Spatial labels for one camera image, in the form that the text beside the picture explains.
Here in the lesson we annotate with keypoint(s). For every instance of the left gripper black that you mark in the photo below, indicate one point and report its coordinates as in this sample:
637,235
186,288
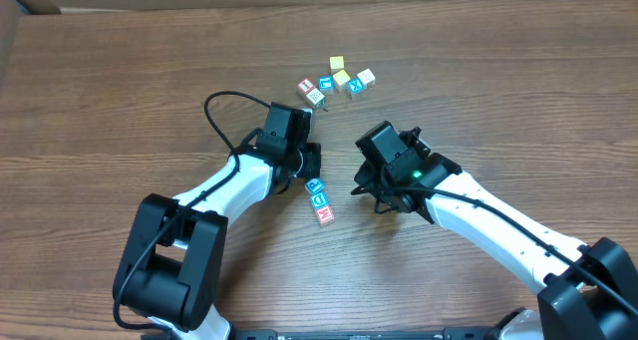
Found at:
310,160

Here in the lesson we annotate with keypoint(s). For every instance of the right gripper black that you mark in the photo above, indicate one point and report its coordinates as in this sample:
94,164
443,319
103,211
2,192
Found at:
362,181

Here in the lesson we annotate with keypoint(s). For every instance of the yellow block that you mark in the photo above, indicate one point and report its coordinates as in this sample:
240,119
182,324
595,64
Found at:
336,64
314,185
341,80

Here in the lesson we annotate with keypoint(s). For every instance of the red circle block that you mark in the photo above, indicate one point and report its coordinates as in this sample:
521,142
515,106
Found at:
319,200

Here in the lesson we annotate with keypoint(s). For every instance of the white spiral block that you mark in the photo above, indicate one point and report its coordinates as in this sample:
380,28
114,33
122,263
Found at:
325,215

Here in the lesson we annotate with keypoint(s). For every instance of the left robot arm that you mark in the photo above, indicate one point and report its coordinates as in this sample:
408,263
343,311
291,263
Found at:
170,267

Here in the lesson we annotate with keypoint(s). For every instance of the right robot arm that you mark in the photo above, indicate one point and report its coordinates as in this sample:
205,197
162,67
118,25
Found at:
583,291

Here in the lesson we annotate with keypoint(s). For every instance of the white green-sided block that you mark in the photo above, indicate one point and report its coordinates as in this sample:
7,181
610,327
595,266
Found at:
315,99

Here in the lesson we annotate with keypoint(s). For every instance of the red I block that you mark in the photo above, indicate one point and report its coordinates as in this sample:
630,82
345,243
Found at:
304,87

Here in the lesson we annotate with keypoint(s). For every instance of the blue L block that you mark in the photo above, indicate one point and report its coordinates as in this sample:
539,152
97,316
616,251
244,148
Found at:
325,85

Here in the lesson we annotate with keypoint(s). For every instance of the blue X block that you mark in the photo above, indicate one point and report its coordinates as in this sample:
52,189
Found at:
356,88

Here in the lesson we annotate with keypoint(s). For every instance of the white patterned block right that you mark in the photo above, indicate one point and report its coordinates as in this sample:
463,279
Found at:
367,77

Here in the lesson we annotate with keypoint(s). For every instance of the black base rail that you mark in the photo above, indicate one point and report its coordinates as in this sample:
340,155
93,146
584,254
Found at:
450,333

